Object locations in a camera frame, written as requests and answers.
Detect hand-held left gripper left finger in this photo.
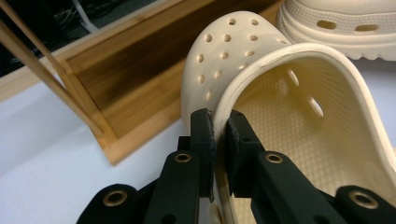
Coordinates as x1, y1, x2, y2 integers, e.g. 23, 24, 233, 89
177, 107, 218, 203

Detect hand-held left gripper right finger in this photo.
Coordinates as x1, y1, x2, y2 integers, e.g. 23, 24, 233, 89
225, 108, 266, 199

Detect cream clog shoe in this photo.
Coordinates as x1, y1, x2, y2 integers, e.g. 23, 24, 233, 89
275, 0, 396, 62
180, 10, 396, 224

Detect three-tier bamboo shoe rack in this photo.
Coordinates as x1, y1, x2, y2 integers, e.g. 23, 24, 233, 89
0, 0, 283, 166

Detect white cable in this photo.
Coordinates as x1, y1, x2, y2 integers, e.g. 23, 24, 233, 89
72, 0, 101, 34

